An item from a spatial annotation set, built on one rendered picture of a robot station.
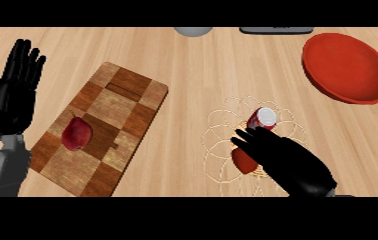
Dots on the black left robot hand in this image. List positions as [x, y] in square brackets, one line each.
[16, 90]

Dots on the red can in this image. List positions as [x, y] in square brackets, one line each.
[263, 118]

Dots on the grey round object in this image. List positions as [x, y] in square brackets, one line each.
[192, 31]

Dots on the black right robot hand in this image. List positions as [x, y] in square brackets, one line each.
[289, 160]

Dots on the dark red pear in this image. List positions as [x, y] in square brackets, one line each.
[75, 135]

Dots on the red bowl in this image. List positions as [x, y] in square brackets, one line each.
[341, 67]

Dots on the red bell pepper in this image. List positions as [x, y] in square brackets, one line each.
[242, 162]

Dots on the checkered wooden cutting board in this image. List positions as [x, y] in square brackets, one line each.
[100, 127]

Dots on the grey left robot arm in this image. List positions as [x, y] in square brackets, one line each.
[10, 164]

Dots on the dark grey flat appliance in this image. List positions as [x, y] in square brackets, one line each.
[274, 30]

